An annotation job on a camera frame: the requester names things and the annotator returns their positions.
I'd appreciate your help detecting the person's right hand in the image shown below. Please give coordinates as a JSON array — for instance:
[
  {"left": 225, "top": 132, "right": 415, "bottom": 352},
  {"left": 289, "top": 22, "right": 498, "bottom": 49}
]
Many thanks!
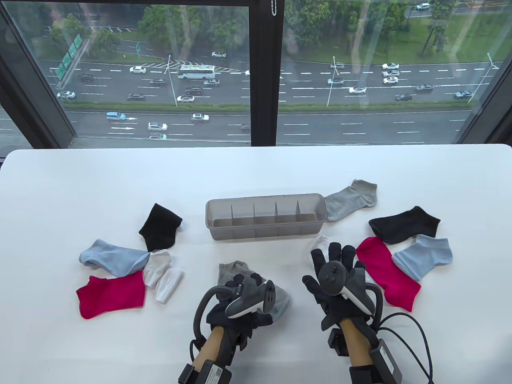
[{"left": 302, "top": 242, "right": 377, "bottom": 332}]

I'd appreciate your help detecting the person's left hand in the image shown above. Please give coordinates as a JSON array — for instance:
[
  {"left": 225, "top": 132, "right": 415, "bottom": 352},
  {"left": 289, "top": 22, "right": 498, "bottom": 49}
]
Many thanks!
[{"left": 206, "top": 274, "right": 274, "bottom": 349}]

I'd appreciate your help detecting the white sock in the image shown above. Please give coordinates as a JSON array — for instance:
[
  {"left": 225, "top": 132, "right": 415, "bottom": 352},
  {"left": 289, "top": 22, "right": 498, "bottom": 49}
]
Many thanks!
[
  {"left": 143, "top": 249, "right": 185, "bottom": 304},
  {"left": 306, "top": 234, "right": 332, "bottom": 260}
]

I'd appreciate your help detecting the grey sock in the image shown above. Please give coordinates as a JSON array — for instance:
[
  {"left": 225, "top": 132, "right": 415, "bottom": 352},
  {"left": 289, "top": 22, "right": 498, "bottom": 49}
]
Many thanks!
[
  {"left": 217, "top": 261, "right": 291, "bottom": 325},
  {"left": 324, "top": 179, "right": 378, "bottom": 222}
]

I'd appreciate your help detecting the pink sock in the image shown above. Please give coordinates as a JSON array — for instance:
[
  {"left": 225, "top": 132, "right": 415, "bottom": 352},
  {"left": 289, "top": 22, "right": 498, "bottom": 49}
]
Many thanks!
[
  {"left": 356, "top": 237, "right": 422, "bottom": 312},
  {"left": 76, "top": 271, "right": 146, "bottom": 320}
]

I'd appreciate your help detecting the black sock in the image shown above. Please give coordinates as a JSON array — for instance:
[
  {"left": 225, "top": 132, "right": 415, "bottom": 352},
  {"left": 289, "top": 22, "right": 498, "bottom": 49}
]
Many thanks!
[
  {"left": 368, "top": 206, "right": 441, "bottom": 245},
  {"left": 139, "top": 203, "right": 183, "bottom": 252}
]

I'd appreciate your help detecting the light blue sock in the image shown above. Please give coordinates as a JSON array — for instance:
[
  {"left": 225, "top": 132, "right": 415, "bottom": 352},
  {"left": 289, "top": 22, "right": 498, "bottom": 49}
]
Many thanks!
[
  {"left": 79, "top": 239, "right": 150, "bottom": 278},
  {"left": 391, "top": 234, "right": 453, "bottom": 282}
]

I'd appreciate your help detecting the person's right forearm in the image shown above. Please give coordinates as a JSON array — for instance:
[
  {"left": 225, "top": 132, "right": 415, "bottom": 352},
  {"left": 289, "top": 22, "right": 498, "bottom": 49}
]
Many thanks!
[{"left": 340, "top": 320, "right": 384, "bottom": 384}]

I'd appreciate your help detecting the person's left forearm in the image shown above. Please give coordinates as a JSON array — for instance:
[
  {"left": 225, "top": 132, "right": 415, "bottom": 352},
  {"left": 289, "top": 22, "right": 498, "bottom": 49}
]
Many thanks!
[{"left": 192, "top": 326, "right": 229, "bottom": 368}]

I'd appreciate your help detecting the grey white tracking controller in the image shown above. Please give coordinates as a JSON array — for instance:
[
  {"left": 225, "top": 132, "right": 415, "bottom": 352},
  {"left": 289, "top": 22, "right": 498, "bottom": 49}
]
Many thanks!
[
  {"left": 318, "top": 260, "right": 385, "bottom": 321},
  {"left": 193, "top": 275, "right": 276, "bottom": 340}
]

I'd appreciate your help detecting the black labelled sensor box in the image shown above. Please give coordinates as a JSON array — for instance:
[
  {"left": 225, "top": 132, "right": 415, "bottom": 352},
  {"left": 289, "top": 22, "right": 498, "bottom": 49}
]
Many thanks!
[
  {"left": 370, "top": 339, "right": 404, "bottom": 384},
  {"left": 192, "top": 359, "right": 232, "bottom": 384}
]

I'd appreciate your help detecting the grey plastic divided organizer box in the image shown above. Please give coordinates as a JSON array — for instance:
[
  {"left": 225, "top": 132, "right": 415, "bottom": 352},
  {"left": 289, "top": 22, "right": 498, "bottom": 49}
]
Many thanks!
[{"left": 206, "top": 193, "right": 328, "bottom": 241}]

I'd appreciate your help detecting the black forearm strap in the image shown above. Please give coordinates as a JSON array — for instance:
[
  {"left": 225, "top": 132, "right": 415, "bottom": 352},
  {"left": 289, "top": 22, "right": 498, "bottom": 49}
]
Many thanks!
[
  {"left": 178, "top": 362, "right": 200, "bottom": 384},
  {"left": 349, "top": 365, "right": 384, "bottom": 384}
]

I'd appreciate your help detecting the black cable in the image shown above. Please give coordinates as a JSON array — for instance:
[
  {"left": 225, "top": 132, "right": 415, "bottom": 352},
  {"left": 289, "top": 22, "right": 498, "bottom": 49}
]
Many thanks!
[{"left": 378, "top": 313, "right": 434, "bottom": 384}]

